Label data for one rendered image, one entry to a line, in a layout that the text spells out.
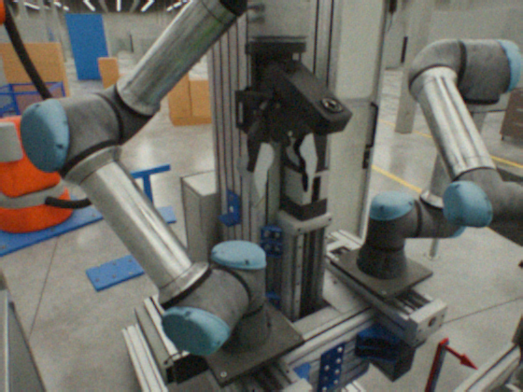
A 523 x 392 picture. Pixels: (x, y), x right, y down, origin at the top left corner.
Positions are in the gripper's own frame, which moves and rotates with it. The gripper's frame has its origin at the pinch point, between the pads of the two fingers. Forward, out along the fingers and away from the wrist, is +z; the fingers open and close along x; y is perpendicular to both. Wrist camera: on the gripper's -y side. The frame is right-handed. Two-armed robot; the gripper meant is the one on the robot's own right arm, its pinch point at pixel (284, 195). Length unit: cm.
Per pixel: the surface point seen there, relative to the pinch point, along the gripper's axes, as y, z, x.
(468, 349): 23, 148, -158
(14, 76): 760, 43, 27
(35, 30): 1004, -35, -37
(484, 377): -15, 63, -58
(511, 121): 230, 113, -661
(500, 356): -14, 62, -68
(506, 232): 37, 89, -202
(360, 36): 128, -20, -154
